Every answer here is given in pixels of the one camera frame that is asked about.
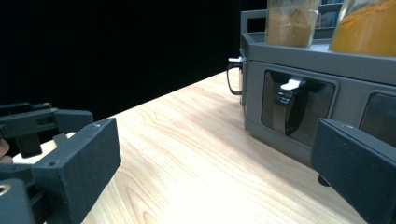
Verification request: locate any spice jar with orange powder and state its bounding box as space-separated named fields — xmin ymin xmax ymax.
xmin=329 ymin=0 xmax=396 ymax=58

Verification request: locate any spice jar with tan powder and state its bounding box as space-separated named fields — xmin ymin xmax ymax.
xmin=264 ymin=0 xmax=321 ymax=49

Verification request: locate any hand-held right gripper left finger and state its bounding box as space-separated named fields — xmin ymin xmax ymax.
xmin=31 ymin=117 xmax=122 ymax=224

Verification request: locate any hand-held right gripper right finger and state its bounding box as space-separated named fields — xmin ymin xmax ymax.
xmin=311 ymin=118 xmax=396 ymax=224

